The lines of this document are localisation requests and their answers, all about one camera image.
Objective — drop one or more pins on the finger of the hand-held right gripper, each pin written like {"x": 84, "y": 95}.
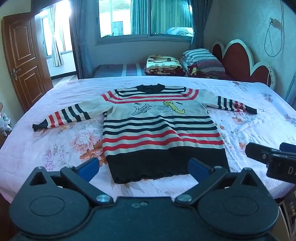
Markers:
{"x": 289, "y": 147}
{"x": 277, "y": 162}

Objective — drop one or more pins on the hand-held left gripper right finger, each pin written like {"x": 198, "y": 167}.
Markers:
{"x": 199, "y": 168}

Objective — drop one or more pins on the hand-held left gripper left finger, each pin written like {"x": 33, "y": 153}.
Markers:
{"x": 89, "y": 168}

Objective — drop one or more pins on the striped knit sweater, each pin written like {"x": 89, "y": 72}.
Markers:
{"x": 161, "y": 129}

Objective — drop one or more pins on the bed with floral sheet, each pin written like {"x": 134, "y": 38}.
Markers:
{"x": 57, "y": 143}

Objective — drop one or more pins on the red printed cloth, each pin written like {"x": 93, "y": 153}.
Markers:
{"x": 208, "y": 74}

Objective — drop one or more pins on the white plastic bag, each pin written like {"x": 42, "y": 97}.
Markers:
{"x": 4, "y": 122}

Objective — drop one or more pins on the red scalloped headboard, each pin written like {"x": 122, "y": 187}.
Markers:
{"x": 235, "y": 60}

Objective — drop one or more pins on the striped pillow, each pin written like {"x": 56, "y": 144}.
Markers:
{"x": 201, "y": 59}

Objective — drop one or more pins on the folded printed blanket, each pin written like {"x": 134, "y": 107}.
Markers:
{"x": 161, "y": 64}

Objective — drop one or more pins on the wooden door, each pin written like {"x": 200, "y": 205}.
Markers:
{"x": 25, "y": 60}

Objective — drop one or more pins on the grey curtain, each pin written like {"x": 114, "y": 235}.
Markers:
{"x": 198, "y": 23}
{"x": 82, "y": 39}

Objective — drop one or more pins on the white curtain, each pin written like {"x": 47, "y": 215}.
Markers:
{"x": 55, "y": 41}

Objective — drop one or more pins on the light blue quilt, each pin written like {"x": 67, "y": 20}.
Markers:
{"x": 179, "y": 30}

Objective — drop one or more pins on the sliding glass window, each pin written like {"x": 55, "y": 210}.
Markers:
{"x": 122, "y": 23}

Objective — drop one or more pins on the teal curtain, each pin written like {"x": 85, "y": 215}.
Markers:
{"x": 161, "y": 16}

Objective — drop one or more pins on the wall socket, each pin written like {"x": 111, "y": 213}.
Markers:
{"x": 274, "y": 21}

